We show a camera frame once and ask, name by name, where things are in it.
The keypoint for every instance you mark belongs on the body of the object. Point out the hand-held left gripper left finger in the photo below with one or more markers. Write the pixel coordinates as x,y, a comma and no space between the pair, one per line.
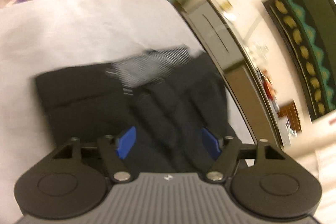
127,141

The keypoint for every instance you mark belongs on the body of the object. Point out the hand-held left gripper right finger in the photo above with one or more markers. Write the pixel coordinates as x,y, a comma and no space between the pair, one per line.
211,142

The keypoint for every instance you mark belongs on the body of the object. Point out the black pants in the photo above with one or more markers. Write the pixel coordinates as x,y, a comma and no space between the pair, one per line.
78,98

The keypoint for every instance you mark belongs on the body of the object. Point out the grey woven belt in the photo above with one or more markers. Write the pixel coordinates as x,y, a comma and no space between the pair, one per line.
152,64

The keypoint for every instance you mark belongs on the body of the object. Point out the grey storage basket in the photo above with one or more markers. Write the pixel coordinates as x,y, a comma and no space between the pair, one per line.
287,132

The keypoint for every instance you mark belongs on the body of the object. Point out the red fruit plate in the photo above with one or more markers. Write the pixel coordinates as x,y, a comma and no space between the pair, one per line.
270,87

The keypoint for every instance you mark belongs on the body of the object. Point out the brown wooden board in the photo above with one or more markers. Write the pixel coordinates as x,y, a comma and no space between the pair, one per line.
290,113

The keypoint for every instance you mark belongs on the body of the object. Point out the cluster of glass cups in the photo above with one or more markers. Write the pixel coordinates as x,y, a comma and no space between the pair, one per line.
257,50

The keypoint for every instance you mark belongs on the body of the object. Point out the grey brown sideboard cabinet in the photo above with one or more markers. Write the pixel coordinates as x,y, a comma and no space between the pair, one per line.
210,27

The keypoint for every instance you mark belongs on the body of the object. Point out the red knot ornament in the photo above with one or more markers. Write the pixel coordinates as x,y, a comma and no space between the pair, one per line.
332,121

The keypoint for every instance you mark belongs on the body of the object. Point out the small yellow box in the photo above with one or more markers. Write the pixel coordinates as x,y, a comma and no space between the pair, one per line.
226,5

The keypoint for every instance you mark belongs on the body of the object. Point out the black green yellow wall hanging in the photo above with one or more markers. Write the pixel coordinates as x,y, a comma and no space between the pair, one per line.
315,29

